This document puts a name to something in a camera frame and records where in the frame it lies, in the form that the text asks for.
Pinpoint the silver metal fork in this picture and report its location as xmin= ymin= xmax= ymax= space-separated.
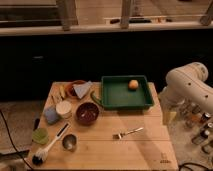
xmin=112 ymin=127 xmax=144 ymax=139

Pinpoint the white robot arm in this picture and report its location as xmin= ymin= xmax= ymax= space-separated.
xmin=159 ymin=62 xmax=213 ymax=125

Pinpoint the small metal cup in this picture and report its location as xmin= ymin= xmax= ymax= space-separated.
xmin=62 ymin=134 xmax=77 ymax=151

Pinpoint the green plastic tray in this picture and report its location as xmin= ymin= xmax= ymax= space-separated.
xmin=101 ymin=75 xmax=154 ymax=110

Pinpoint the green chili pepper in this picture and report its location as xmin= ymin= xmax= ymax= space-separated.
xmin=90 ymin=91 xmax=102 ymax=106

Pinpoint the grey triangular cloth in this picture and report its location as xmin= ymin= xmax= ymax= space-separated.
xmin=73 ymin=81 xmax=92 ymax=99

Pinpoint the yellow round fruit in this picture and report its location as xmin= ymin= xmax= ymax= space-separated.
xmin=128 ymin=80 xmax=139 ymax=90

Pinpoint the dark red bowl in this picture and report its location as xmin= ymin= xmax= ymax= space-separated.
xmin=76 ymin=102 xmax=99 ymax=126

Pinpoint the yellow banana piece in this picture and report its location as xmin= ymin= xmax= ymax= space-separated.
xmin=59 ymin=85 xmax=66 ymax=99

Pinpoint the white lidded round container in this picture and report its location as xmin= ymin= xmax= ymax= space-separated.
xmin=56 ymin=100 xmax=72 ymax=119

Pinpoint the wooden spoon piece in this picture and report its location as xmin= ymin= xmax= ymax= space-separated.
xmin=51 ymin=94 xmax=62 ymax=104

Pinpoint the green round scrubber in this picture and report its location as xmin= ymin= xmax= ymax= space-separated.
xmin=32 ymin=128 xmax=49 ymax=145

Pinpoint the spice bottles cluster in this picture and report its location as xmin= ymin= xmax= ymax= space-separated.
xmin=180 ymin=103 xmax=212 ymax=152

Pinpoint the black cable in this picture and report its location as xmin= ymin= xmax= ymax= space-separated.
xmin=0 ymin=109 xmax=34 ymax=171

